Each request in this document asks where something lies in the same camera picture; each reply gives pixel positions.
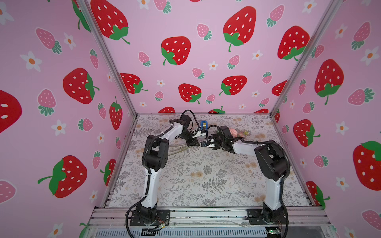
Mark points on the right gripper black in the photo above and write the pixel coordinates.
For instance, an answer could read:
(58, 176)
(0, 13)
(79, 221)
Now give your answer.
(213, 141)

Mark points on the pink flower bouquet green stems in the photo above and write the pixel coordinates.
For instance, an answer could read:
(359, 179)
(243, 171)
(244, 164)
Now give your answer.
(233, 132)

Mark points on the left aluminium corner post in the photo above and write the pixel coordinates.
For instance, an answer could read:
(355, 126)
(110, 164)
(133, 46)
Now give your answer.
(89, 17)

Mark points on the right aluminium corner post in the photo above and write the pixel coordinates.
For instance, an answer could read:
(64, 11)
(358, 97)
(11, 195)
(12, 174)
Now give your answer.
(323, 24)

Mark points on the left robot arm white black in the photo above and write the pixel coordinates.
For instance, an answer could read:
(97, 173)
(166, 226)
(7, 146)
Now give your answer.
(155, 157)

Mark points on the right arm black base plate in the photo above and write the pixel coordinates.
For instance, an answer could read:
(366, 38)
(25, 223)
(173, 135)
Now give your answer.
(266, 217)

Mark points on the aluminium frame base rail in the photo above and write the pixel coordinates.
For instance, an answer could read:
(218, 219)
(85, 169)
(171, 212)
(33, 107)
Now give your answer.
(213, 222)

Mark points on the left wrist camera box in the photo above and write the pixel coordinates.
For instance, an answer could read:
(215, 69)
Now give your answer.
(199, 133)

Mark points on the blue tape dispenser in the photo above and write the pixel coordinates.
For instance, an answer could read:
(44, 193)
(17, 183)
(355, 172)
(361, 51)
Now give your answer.
(203, 126)

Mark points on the aluminium corner post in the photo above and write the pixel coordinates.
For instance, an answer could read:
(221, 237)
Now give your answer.
(89, 17)
(323, 24)

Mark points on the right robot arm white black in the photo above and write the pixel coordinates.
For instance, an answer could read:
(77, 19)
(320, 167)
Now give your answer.
(273, 163)

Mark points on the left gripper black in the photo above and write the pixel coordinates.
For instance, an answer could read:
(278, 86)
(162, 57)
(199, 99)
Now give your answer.
(193, 142)

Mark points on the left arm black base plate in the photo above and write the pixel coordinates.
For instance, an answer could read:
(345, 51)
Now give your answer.
(150, 218)

